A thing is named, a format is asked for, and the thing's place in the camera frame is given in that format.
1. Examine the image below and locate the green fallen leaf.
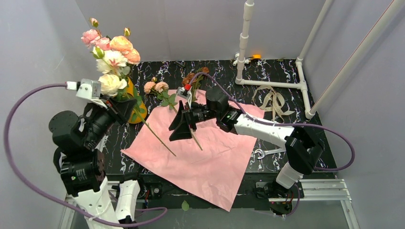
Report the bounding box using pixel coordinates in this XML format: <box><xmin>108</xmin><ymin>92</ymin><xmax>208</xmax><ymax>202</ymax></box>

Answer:
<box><xmin>181</xmin><ymin>200</ymin><xmax>190</xmax><ymax>211</ymax></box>

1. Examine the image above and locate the cream ribbon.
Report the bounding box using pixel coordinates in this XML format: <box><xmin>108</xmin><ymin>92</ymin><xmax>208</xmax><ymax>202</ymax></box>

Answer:
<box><xmin>252</xmin><ymin>85</ymin><xmax>295</xmax><ymax>122</ymax></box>

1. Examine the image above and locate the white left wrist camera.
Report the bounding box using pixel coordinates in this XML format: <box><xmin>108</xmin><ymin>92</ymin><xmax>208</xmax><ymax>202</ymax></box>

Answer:
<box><xmin>66</xmin><ymin>79</ymin><xmax>107</xmax><ymax>108</ymax></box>

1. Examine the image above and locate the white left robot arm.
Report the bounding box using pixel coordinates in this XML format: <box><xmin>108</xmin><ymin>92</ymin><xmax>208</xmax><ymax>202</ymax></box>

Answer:
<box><xmin>48</xmin><ymin>99</ymin><xmax>140</xmax><ymax>229</ymax></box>

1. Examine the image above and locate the pink rose stem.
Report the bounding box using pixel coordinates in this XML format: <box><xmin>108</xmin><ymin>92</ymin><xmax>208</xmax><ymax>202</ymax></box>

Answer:
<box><xmin>81</xmin><ymin>18</ymin><xmax>111</xmax><ymax>51</ymax></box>

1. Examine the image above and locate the white PVC pipe frame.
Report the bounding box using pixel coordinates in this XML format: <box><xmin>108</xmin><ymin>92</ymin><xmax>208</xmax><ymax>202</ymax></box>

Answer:
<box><xmin>232</xmin><ymin>0</ymin><xmax>405</xmax><ymax>120</ymax></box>

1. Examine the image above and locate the silver open-end wrench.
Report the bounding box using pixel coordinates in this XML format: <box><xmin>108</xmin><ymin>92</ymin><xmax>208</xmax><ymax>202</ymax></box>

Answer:
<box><xmin>254</xmin><ymin>148</ymin><xmax>285</xmax><ymax>160</ymax></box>

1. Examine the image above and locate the brown dried rose stem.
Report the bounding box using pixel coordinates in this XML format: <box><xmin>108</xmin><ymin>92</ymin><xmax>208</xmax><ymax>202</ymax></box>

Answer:
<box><xmin>182</xmin><ymin>67</ymin><xmax>209</xmax><ymax>102</ymax></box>

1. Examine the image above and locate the yellow cylindrical vase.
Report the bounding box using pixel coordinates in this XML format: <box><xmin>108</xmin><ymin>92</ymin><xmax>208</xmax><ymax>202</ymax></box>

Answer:
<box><xmin>126</xmin><ymin>77</ymin><xmax>148</xmax><ymax>124</ymax></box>

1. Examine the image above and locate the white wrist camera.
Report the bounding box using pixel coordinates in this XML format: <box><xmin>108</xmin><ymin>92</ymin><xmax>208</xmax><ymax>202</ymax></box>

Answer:
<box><xmin>176</xmin><ymin>84</ymin><xmax>192</xmax><ymax>107</ymax></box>
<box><xmin>66</xmin><ymin>79</ymin><xmax>107</xmax><ymax>108</ymax></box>

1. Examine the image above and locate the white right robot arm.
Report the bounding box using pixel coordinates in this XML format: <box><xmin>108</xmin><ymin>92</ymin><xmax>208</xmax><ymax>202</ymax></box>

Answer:
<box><xmin>169</xmin><ymin>86</ymin><xmax>324</xmax><ymax>197</ymax></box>

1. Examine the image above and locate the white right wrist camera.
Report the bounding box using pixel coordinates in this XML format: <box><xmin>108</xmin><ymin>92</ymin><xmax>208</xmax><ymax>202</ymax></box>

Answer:
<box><xmin>176</xmin><ymin>84</ymin><xmax>192</xmax><ymax>107</ymax></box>

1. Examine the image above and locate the small peach rose stem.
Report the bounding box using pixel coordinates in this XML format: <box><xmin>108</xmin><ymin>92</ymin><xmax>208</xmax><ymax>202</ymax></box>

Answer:
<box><xmin>144</xmin><ymin>76</ymin><xmax>177</xmax><ymax>112</ymax></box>

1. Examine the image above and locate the pink wrapping paper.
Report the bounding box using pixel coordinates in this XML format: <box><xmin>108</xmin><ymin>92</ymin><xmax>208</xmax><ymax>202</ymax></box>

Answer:
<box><xmin>123</xmin><ymin>106</ymin><xmax>256</xmax><ymax>211</ymax></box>

